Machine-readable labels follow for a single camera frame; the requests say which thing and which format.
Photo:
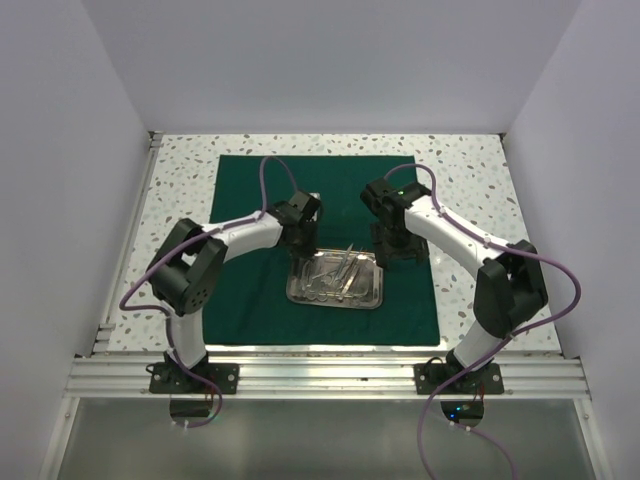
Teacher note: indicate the steel forceps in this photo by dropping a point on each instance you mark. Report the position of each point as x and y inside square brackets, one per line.
[334, 285]

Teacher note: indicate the aluminium mounting rail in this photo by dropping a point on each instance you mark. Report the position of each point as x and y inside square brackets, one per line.
[356, 377]

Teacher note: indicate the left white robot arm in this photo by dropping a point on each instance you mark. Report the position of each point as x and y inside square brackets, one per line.
[184, 274]

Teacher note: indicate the steel instrument tray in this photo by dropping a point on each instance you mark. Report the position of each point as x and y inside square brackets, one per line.
[365, 293]

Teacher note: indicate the dark green surgical cloth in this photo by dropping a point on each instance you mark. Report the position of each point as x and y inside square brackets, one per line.
[249, 306]

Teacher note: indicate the steel tweezers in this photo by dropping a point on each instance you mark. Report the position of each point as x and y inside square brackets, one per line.
[350, 276]

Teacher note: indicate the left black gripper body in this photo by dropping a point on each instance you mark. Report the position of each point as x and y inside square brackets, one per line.
[304, 246]

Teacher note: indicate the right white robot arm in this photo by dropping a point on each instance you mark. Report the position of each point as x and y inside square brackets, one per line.
[509, 285]

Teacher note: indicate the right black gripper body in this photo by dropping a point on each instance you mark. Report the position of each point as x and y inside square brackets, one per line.
[396, 243]

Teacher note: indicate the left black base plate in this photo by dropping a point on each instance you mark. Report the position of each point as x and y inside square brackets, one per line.
[169, 378]

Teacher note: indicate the steel surgical scissors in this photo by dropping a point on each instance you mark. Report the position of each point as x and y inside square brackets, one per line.
[315, 283]

